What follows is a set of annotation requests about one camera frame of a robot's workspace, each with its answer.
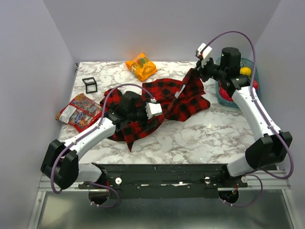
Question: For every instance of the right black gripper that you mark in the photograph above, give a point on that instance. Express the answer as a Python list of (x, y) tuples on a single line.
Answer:
[(201, 70)]

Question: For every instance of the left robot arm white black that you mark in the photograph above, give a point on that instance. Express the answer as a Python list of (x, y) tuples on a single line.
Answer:
[(61, 163)]

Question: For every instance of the teal plastic fruit bin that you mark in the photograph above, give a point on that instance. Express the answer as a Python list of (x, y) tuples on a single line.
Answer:
[(244, 63)]

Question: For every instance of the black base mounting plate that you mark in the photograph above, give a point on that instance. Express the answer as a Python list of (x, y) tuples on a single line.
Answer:
[(170, 181)]

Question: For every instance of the red toy dragon fruit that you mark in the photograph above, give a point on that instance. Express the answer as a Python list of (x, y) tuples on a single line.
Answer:
[(224, 95)]

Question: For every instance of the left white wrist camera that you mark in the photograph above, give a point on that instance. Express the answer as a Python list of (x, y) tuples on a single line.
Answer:
[(153, 110)]

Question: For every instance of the red snack bag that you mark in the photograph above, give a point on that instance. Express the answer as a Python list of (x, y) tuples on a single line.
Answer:
[(81, 112)]

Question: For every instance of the yellow toy lemon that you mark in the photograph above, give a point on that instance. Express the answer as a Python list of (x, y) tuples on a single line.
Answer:
[(246, 71)]

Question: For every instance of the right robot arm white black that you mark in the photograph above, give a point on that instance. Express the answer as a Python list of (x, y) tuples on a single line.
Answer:
[(269, 140)]

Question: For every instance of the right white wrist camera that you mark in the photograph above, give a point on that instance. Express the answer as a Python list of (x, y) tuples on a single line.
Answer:
[(203, 53)]

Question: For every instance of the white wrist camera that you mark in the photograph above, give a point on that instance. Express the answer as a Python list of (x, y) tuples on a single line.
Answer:
[(153, 110), (203, 53)]

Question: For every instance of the orange snack bag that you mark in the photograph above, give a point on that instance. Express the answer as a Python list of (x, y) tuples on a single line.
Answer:
[(141, 67)]

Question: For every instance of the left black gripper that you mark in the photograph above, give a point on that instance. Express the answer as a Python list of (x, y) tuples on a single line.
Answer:
[(142, 124)]

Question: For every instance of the red black plaid shirt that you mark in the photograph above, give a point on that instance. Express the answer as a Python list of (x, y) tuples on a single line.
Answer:
[(179, 101)]

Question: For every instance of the red toy apple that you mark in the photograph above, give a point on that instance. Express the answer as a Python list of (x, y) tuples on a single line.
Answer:
[(255, 85)]

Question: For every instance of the black square frame brooch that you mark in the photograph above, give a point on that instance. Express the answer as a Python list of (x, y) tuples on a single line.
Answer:
[(90, 85)]

